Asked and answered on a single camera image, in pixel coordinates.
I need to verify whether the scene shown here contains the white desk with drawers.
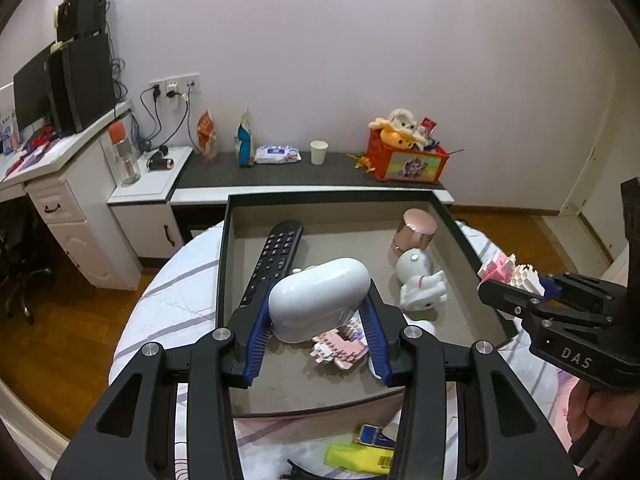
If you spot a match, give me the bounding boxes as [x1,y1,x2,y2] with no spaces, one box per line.
[0,100,143,291]

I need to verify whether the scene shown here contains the orange snack bag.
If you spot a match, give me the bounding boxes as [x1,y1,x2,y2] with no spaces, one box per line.
[196,110,219,163]

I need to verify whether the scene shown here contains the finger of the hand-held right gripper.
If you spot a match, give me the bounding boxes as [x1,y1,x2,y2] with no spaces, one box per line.
[542,272,626,313]
[477,280,556,333]

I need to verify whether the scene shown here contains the yellow and white plush toy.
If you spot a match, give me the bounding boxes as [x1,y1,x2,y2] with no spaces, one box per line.
[369,108,426,148]

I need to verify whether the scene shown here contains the black power cable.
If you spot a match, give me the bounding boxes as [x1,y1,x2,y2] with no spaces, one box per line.
[137,85,188,153]

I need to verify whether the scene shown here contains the large black speaker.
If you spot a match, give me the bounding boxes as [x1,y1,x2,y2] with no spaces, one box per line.
[47,32,117,135]

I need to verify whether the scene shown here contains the white and pink block toy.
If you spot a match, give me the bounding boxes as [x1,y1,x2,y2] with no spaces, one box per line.
[477,254,543,296]

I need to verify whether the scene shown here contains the clear bottle with orange cap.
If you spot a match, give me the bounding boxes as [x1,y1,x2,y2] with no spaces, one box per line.
[109,120,141,185]

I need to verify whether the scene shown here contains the blue and white box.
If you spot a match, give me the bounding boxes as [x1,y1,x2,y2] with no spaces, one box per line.
[0,115,21,156]

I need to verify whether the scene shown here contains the white oval case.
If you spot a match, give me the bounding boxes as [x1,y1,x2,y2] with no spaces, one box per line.
[268,257,371,344]

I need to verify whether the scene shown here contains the red toy crate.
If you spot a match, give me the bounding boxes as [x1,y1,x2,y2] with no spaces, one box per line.
[365,127,450,185]

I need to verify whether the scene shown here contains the white door frame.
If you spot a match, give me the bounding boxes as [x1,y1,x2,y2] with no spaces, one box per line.
[557,72,618,218]

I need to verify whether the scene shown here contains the blue and white bag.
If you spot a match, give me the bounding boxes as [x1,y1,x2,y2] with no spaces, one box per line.
[235,108,256,168]

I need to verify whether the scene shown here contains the white dog toy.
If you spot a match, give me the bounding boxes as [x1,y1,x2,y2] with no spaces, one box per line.
[395,247,447,311]

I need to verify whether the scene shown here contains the round table striped cloth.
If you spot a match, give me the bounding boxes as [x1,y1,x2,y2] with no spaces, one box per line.
[109,220,576,480]

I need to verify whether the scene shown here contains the large black remote control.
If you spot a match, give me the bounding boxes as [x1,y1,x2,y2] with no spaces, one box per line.
[239,220,305,308]

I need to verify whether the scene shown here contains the black office chair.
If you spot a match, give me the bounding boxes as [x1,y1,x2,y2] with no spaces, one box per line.
[0,200,53,326]

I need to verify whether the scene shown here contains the pink box with black rim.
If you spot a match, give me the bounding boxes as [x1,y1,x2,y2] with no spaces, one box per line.
[217,187,518,418]

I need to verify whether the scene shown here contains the dark-top low cabinet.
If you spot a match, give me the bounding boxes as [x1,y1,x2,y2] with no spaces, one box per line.
[170,151,455,243]

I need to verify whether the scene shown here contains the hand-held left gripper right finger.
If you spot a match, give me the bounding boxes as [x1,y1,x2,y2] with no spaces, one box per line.
[359,280,578,480]

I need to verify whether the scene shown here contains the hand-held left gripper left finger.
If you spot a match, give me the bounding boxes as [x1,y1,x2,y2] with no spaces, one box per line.
[51,280,281,480]

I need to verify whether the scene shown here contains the person's right hand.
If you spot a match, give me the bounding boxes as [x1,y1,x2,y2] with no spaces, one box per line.
[566,379,640,449]

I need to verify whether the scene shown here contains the yellow packet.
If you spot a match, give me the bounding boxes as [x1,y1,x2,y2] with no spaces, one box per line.
[325,442,396,476]

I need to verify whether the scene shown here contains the white wall outlet strip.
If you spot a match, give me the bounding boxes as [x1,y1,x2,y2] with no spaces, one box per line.
[149,74,202,95]

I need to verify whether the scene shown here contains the wet wipes pack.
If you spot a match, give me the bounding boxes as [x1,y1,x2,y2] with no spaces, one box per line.
[254,145,302,164]

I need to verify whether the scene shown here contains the blue packet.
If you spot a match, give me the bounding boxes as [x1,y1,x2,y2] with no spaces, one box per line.
[354,423,398,448]

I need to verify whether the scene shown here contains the white bed frame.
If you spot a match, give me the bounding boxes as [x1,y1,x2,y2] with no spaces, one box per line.
[0,380,71,461]

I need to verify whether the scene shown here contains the small black device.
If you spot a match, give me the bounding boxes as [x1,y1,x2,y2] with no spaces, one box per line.
[146,146,175,171]

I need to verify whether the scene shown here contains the red papers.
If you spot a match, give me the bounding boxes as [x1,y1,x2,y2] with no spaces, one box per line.
[22,125,56,153]

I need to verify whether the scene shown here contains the rose gold metal jar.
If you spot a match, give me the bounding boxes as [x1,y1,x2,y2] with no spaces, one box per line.
[391,208,438,256]

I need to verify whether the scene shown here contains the black computer monitor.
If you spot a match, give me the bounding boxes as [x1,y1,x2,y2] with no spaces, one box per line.
[12,42,56,133]

